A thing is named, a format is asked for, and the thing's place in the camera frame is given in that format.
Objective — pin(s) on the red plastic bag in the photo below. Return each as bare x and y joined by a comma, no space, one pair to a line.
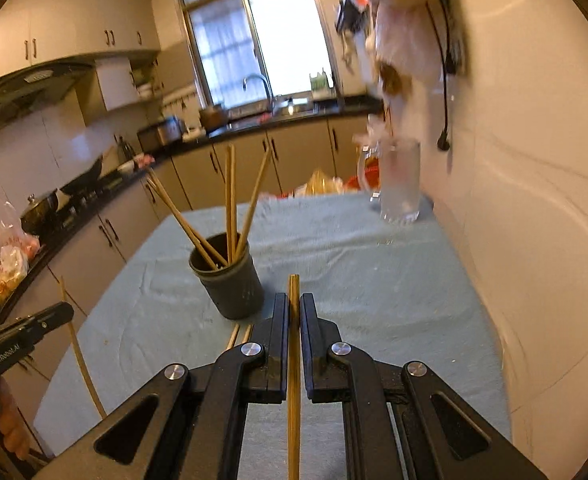
366,175

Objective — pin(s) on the thin tan chopstick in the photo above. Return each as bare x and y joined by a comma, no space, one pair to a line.
181,216
81,360
294,435
176,225
254,202

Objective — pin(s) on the black kitchen countertop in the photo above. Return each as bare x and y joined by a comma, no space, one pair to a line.
354,106

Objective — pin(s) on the chrome sink faucet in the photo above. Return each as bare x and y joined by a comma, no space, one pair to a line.
271,97

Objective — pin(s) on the beige upper kitchen cabinets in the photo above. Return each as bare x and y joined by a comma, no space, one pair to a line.
74,25

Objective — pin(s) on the beige kitchen cabinets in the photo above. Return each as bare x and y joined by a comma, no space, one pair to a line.
74,25
299,155

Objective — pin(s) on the clear plastic food bags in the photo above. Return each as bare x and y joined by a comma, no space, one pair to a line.
4,265

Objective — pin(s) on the brown cooking pot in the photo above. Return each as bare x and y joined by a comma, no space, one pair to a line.
214,117

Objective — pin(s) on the dark grey utensil holder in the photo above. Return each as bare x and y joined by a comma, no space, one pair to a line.
234,290

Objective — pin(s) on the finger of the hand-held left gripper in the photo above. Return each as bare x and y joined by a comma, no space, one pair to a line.
49,319

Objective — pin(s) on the white wall box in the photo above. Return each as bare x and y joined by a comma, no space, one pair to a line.
116,85

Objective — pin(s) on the wall dish shelf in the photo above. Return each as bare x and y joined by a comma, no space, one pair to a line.
146,85

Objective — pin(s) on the clear glass mug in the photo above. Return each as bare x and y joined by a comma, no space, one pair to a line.
399,185

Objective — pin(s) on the yellow plastic bag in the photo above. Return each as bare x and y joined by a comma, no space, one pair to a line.
321,184

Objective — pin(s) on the steel kettle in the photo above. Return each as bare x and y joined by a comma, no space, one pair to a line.
125,151

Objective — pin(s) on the steel pan lid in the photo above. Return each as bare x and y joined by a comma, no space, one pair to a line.
290,106

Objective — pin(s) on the kitchen window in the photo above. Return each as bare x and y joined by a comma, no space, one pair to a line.
279,35

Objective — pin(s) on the black range hood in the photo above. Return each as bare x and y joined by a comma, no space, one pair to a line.
24,85

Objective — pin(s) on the black wok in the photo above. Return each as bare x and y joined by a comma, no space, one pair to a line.
84,177

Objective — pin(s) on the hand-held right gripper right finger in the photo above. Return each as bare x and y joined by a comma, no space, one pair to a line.
308,350

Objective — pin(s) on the steel countertop appliance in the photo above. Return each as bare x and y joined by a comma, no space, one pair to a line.
166,132

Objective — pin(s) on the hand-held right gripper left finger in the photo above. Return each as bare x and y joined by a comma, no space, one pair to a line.
281,350

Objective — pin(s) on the blue-grey table cloth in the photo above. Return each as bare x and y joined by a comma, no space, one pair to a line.
374,285

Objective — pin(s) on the steel pot with lid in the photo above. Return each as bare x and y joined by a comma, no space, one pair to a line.
39,212

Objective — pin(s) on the person's left hand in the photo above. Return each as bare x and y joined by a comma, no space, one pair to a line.
11,430

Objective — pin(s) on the beige lower kitchen cabinets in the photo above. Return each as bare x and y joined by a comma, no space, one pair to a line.
299,155

